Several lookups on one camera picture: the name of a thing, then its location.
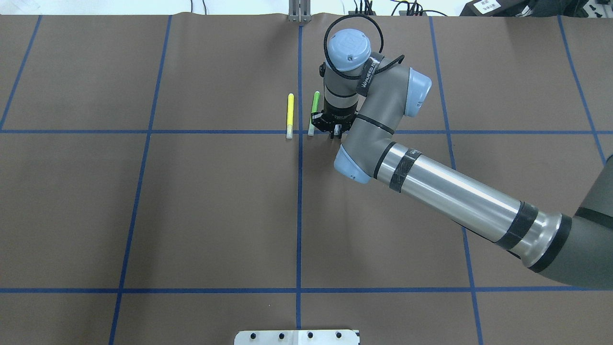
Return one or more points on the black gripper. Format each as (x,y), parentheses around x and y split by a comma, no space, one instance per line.
(338,115)

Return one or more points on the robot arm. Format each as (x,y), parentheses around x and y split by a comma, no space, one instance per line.
(367,94)

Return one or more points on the green marker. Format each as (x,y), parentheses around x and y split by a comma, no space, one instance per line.
(313,110)

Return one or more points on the yellow marker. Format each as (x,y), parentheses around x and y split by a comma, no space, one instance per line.
(289,118)

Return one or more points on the black usb hub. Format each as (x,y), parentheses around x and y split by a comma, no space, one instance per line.
(401,7)

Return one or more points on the black power adapter box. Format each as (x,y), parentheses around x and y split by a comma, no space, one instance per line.
(494,8)

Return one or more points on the aluminium frame post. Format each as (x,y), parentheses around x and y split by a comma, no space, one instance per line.
(299,11)

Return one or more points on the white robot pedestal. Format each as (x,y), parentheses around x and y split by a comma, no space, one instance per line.
(298,337)

